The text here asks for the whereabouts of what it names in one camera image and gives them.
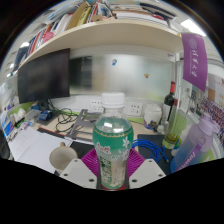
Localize black computer monitor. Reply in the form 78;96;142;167
17;48;72;105

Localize black cable bundle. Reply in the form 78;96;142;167
49;99;80;134

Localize flat round red coaster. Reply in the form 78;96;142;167
96;181;131;192

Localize grey metal laptop stand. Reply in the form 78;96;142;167
64;109;103;141

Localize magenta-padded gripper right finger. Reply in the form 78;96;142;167
126;148;167;190

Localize black desk mat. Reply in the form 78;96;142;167
68;133;175;168

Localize green-labelled clear drink bottle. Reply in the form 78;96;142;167
92;92;135;191

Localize white patterned cup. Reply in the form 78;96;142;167
49;142;80;175

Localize group photo poster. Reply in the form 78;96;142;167
199;73;224;135

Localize tall green-tinted glass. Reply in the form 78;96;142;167
161;111;185;150

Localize wooden shelf with books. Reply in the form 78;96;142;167
13;0;188;72

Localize white wall socket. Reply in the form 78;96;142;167
90;99;104;114
127;101;144;117

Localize white paper sheets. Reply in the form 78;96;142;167
8;127;73;175

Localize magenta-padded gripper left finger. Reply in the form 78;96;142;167
59;148;101;190

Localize dark wine bottle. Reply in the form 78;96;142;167
162;80;177;125

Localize rectangular ceiling light panel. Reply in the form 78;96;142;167
179;18;208;37

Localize purple translucent water jug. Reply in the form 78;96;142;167
169;111;221;174

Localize blue coiled cable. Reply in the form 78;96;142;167
131;138;171;164

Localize small blue box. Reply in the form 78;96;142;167
38;110;53;122

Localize purple hanging banner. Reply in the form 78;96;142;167
180;32;209;93

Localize white ceramic jar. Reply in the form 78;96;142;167
143;103;164;131

